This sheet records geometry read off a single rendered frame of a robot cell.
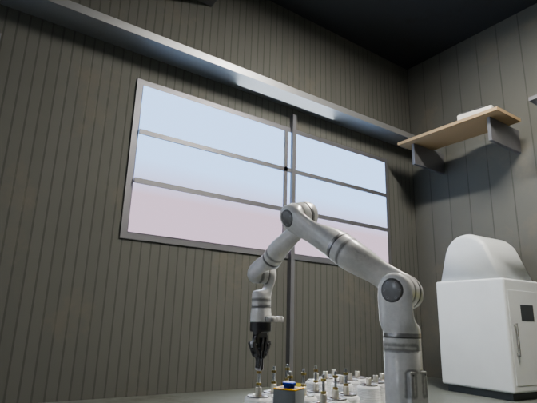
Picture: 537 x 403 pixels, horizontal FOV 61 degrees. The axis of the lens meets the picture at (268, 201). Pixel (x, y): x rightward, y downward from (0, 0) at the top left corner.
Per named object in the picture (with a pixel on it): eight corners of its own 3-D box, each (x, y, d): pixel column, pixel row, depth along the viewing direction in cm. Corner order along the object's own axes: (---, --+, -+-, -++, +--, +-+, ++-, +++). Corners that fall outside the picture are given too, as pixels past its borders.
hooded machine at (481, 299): (558, 397, 346) (538, 236, 377) (520, 403, 314) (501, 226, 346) (479, 386, 396) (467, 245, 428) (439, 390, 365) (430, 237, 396)
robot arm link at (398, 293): (407, 270, 112) (411, 344, 108) (423, 274, 119) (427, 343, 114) (373, 272, 118) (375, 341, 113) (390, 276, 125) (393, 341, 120)
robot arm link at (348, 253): (356, 237, 136) (340, 231, 129) (433, 288, 118) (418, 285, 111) (342, 263, 137) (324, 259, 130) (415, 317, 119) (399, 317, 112)
